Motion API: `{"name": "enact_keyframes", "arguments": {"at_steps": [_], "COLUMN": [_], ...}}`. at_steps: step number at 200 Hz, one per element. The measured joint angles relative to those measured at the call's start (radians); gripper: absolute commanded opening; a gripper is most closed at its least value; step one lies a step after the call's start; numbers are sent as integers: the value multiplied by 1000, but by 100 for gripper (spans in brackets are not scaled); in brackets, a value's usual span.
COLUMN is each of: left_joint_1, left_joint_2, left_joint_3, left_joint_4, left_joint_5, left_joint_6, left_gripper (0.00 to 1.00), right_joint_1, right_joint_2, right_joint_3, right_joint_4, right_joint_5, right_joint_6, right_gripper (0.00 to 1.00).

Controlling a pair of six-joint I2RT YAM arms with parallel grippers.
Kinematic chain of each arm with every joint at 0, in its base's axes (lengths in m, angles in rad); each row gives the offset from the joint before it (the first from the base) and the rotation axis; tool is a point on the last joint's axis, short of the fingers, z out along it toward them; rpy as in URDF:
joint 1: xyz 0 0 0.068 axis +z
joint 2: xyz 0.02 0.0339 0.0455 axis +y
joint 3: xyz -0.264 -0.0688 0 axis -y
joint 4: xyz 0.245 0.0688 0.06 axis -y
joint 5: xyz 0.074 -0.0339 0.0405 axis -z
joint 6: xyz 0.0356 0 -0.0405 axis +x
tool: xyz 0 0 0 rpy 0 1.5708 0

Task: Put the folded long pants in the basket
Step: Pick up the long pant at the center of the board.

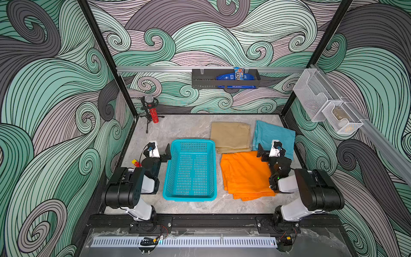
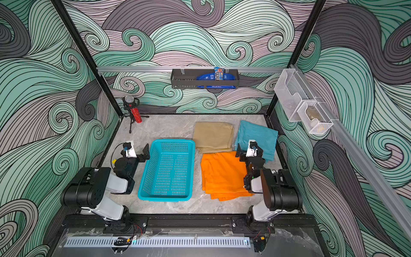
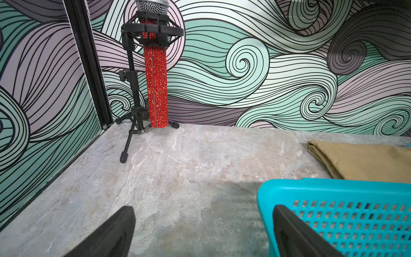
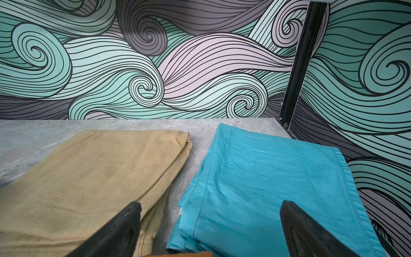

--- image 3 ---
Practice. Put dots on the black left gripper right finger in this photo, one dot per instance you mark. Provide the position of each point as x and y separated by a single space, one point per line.
295 238

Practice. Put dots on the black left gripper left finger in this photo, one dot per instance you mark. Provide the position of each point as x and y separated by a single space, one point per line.
111 239

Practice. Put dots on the teal plastic basket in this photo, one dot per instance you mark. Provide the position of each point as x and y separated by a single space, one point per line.
360 219

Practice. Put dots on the khaki pants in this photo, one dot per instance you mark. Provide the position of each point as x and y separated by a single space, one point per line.
359 162

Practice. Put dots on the red glitter microphone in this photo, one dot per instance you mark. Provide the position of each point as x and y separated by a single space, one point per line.
156 74

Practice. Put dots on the black microphone tripod stand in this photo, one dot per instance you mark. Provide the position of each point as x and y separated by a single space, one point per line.
169 32

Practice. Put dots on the black corner frame post left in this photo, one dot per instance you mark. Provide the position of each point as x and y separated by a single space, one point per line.
80 21

